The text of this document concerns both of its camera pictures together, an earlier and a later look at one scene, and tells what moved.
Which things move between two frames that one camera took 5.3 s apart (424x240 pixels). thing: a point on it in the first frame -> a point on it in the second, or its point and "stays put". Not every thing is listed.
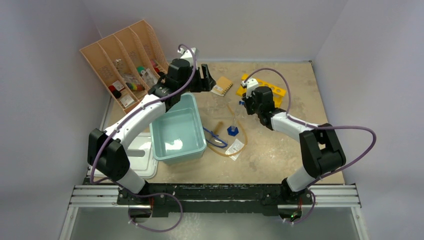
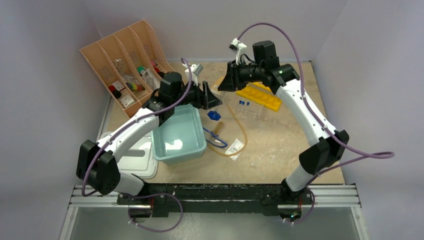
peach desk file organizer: x=129 y=64 stays put
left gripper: x=205 y=84 -> x=204 y=99
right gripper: x=247 y=100 -> x=233 y=82
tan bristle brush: x=218 y=127 stays put
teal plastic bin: x=178 y=134 stays put
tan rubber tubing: x=246 y=141 stays put
